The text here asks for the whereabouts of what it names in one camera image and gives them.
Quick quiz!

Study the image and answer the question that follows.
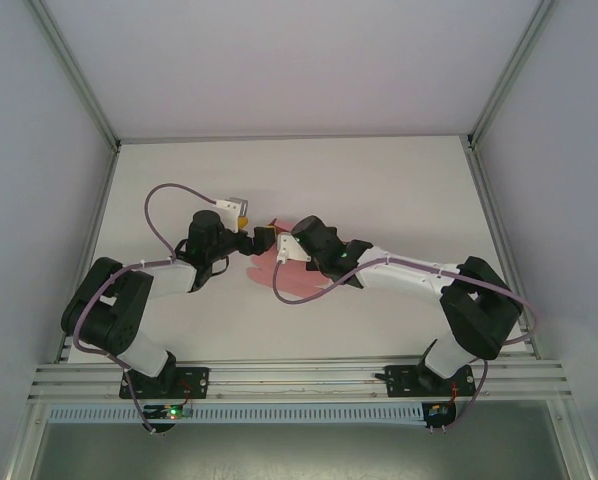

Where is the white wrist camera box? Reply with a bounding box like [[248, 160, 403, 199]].
[[275, 231, 313, 265], [215, 197, 251, 222]]

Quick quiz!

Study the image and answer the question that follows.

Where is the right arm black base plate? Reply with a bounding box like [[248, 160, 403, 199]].
[[373, 364, 478, 400]]

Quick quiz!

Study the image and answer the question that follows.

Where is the aluminium side frame rail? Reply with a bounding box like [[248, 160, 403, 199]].
[[460, 141, 543, 359], [53, 144, 121, 364]]

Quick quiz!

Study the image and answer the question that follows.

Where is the circuit board with green light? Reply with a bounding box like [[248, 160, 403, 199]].
[[142, 403, 194, 422]]

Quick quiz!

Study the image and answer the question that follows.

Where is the grey slotted cable duct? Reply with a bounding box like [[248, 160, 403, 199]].
[[45, 403, 426, 426]]

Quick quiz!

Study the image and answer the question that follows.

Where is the pink paper box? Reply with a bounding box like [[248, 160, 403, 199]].
[[245, 217, 331, 297]]

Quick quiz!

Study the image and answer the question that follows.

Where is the aluminium frame post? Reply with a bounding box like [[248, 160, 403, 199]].
[[27, 0, 124, 152], [465, 0, 564, 149]]

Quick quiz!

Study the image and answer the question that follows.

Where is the aluminium mounting rail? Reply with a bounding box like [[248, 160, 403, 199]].
[[26, 358, 574, 404]]

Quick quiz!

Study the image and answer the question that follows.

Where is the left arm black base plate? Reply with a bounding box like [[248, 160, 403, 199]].
[[119, 365, 212, 402]]

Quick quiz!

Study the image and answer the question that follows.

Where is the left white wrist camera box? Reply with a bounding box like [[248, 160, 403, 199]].
[[215, 197, 251, 222]]

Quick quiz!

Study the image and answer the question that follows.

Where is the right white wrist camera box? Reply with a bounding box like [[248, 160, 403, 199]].
[[275, 231, 313, 265]]

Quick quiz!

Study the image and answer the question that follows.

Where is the aluminium rear frame bar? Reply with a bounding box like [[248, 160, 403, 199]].
[[115, 131, 473, 147]]

